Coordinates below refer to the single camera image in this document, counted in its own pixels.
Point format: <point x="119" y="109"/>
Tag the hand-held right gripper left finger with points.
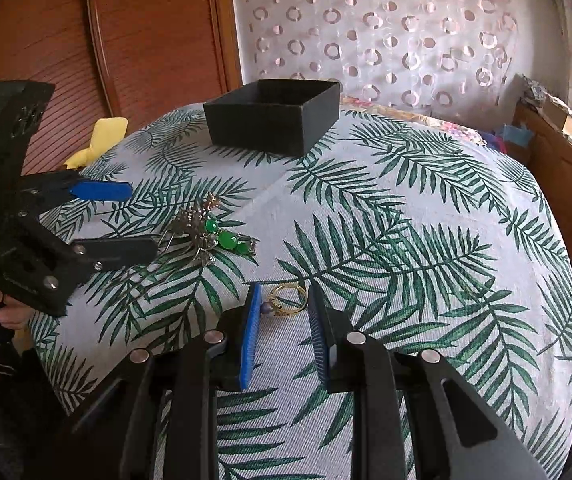
<point x="250" y="335"/>

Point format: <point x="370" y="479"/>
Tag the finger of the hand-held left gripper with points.
<point x="100" y="191"/>
<point x="115" y="252"/>

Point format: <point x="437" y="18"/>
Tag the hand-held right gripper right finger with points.
<point x="318" y="342"/>

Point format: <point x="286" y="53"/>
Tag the green stone silver jewelry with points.
<point x="225" y="241"/>

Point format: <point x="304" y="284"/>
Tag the black box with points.
<point x="266" y="130"/>

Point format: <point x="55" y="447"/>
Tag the person's left hand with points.
<point x="13" y="316"/>

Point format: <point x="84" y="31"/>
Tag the yellow plush toy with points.
<point x="103" y="132"/>

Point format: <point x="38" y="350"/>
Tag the leaf print tablecloth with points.
<point x="391" y="260"/>

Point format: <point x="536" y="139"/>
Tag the wooden wardrobe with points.
<point x="155" y="35"/>

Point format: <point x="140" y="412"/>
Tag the floral bedspread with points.
<point x="416" y="117"/>

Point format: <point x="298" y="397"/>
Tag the dark blue blanket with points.
<point x="493" y="142"/>

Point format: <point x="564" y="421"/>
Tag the wooden cabinet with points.
<point x="556" y="185"/>

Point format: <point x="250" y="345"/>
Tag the teal cloth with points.
<point x="516" y="135"/>

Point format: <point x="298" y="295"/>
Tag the crumpled patterned bundle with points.
<point x="533" y="90"/>

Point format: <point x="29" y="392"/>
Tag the cardboard box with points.
<point x="561" y="115"/>

